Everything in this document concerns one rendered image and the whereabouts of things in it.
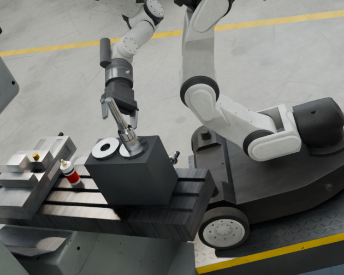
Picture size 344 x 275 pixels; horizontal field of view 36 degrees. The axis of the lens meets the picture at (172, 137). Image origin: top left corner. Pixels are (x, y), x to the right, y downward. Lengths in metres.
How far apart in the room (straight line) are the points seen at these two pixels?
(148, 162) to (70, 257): 0.49
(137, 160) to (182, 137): 1.89
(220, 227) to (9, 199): 0.79
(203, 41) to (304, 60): 2.00
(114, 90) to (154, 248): 0.94
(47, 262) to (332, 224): 1.06
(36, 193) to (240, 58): 2.40
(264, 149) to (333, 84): 1.48
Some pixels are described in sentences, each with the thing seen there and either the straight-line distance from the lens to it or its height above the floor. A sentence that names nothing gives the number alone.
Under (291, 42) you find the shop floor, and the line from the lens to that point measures 3.99.
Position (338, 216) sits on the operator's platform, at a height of 0.40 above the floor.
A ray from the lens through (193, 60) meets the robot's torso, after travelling 1.88.
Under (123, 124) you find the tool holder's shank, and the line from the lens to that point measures 1.54.
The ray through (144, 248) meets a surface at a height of 0.44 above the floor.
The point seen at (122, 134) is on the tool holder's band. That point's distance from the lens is 1.55.
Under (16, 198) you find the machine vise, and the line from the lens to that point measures 1.91.
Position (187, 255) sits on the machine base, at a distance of 2.49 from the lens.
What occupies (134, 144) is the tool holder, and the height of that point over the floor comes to 1.15.
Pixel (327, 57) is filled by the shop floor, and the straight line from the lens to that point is 3.74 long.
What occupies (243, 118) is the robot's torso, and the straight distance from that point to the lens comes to 2.04.
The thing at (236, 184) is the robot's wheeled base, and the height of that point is 0.57.
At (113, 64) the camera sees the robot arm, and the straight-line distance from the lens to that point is 1.67.
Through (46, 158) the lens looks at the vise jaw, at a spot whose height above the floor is 1.03.
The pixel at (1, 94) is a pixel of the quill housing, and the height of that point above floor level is 1.36.
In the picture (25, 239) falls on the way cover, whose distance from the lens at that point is 1.95.
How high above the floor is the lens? 2.06
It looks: 36 degrees down
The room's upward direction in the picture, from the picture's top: 25 degrees counter-clockwise
